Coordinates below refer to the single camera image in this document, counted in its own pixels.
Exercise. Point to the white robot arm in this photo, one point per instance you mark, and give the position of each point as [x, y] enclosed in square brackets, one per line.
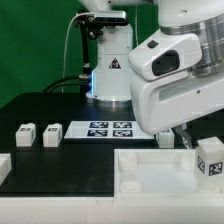
[111, 79]

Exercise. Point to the white left fence block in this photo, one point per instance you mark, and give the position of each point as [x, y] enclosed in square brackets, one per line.
[5, 166]

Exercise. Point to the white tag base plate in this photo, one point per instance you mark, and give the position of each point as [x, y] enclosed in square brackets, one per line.
[105, 130]

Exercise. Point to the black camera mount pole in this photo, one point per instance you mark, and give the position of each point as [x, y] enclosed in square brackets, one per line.
[85, 53]

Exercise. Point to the white square tabletop part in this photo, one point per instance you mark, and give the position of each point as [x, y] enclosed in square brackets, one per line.
[153, 172]

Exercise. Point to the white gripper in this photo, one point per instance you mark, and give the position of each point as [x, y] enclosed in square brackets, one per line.
[175, 99]

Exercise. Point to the white front fence rail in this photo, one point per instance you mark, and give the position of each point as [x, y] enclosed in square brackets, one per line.
[83, 211]

